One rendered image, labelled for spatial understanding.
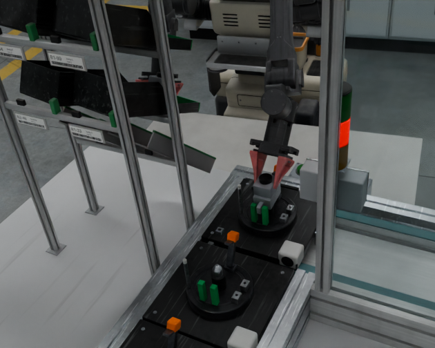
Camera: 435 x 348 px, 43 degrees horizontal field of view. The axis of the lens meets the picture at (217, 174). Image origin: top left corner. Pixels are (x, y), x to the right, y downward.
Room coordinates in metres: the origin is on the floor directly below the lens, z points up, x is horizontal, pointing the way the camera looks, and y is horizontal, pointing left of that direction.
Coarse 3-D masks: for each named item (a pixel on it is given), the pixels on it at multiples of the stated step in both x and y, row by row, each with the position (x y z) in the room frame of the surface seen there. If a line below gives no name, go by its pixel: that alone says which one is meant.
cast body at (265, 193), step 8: (264, 176) 1.00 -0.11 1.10; (272, 176) 1.01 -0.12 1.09; (256, 184) 0.99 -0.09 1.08; (264, 184) 0.99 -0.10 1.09; (272, 184) 0.98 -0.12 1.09; (256, 192) 0.99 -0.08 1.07; (264, 192) 0.98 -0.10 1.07; (272, 192) 0.98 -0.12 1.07; (280, 192) 1.02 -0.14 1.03; (256, 200) 0.98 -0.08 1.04; (264, 200) 0.97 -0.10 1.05; (272, 200) 0.98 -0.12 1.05; (256, 208) 0.96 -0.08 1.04
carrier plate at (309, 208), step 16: (288, 192) 1.09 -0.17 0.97; (224, 208) 1.06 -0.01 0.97; (304, 208) 1.02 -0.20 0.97; (224, 224) 1.00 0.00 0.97; (304, 224) 0.96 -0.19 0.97; (208, 240) 0.96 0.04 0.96; (224, 240) 0.94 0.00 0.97; (240, 240) 0.94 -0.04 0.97; (256, 240) 0.93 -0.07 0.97; (272, 240) 0.92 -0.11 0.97; (288, 240) 0.92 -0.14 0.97; (304, 240) 0.91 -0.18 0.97; (256, 256) 0.89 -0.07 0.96; (272, 256) 0.87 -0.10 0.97
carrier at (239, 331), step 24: (192, 264) 0.88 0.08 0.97; (216, 264) 0.79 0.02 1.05; (240, 264) 0.86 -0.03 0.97; (264, 264) 0.85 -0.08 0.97; (168, 288) 0.81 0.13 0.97; (192, 288) 0.79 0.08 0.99; (216, 288) 0.74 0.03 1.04; (240, 288) 0.77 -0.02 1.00; (264, 288) 0.78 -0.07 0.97; (168, 312) 0.75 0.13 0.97; (192, 312) 0.74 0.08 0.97; (216, 312) 0.72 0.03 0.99; (240, 312) 0.73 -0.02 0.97; (264, 312) 0.72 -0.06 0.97; (192, 336) 0.69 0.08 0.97; (216, 336) 0.68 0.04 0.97; (240, 336) 0.66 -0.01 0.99
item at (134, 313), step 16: (240, 176) 1.19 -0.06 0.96; (224, 192) 1.13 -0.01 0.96; (208, 208) 1.08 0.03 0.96; (192, 224) 1.02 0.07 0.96; (208, 224) 1.01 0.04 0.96; (192, 240) 0.96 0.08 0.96; (176, 256) 0.92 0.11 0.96; (160, 272) 0.87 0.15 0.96; (304, 272) 0.83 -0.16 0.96; (144, 288) 0.83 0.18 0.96; (160, 288) 0.83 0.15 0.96; (288, 288) 0.79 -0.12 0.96; (304, 288) 0.78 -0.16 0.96; (144, 304) 0.78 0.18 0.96; (288, 304) 0.74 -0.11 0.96; (304, 304) 0.75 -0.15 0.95; (128, 320) 0.75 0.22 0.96; (272, 320) 0.71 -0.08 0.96; (288, 320) 0.70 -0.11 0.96; (304, 320) 0.75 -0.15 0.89; (112, 336) 0.71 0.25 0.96; (272, 336) 0.67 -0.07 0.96; (288, 336) 0.67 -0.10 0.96
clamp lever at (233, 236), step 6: (228, 234) 0.85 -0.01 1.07; (234, 234) 0.85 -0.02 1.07; (228, 240) 0.84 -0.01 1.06; (234, 240) 0.84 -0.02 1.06; (228, 246) 0.84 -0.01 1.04; (234, 246) 0.84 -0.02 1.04; (228, 252) 0.84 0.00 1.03; (234, 252) 0.84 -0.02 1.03; (228, 258) 0.83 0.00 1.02; (234, 258) 0.84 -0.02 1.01; (228, 264) 0.83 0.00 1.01
